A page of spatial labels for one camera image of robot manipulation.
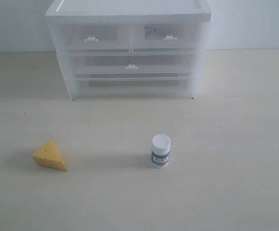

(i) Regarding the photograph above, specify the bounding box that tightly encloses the white blue pill bottle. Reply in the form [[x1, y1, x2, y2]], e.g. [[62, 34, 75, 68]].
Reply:
[[151, 134, 171, 168]]

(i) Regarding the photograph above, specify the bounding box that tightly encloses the white plastic drawer cabinet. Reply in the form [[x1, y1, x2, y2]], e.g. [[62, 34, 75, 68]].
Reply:
[[45, 0, 213, 100]]

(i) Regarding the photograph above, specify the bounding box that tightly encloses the yellow cheese wedge toy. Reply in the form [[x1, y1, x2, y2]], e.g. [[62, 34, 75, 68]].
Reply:
[[32, 141, 67, 171]]

